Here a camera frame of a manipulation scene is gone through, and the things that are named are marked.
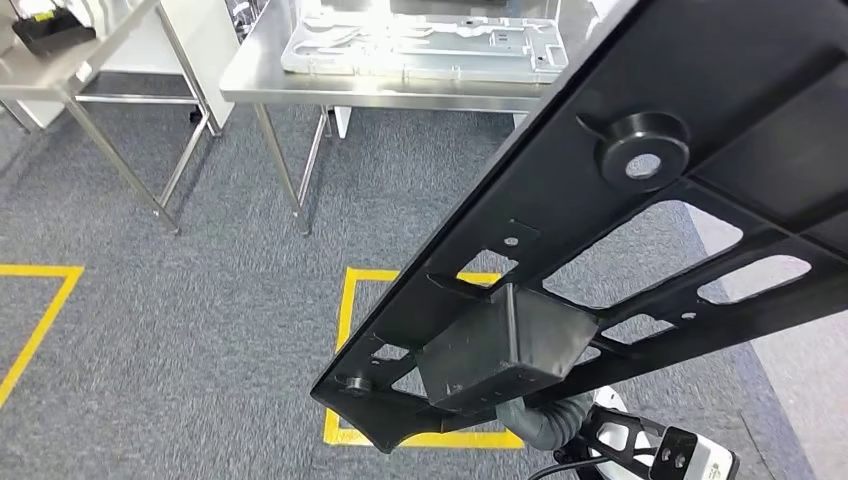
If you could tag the stainless steel workbench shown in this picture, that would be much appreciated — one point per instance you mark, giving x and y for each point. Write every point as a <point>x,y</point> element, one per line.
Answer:
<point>265,79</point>

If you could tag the black plastic bracket plate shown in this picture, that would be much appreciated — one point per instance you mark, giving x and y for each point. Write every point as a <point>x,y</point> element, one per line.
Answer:
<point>563,199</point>

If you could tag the grey stamped metal panel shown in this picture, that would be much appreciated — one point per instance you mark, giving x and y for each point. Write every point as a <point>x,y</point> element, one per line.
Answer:
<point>430,56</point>

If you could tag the black tray box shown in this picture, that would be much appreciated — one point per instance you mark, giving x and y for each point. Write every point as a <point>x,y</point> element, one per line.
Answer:
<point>53,36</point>

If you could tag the white cabinet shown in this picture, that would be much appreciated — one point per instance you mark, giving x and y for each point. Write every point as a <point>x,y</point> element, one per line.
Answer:
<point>199,53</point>

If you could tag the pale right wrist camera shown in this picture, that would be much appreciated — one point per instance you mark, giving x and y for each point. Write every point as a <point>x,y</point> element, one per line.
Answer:
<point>702,457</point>

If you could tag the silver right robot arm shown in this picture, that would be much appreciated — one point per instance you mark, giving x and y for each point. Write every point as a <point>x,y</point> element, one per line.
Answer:
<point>543,424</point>

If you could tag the stainless steel side table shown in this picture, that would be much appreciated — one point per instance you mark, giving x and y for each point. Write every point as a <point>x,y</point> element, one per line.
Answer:
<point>40,73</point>

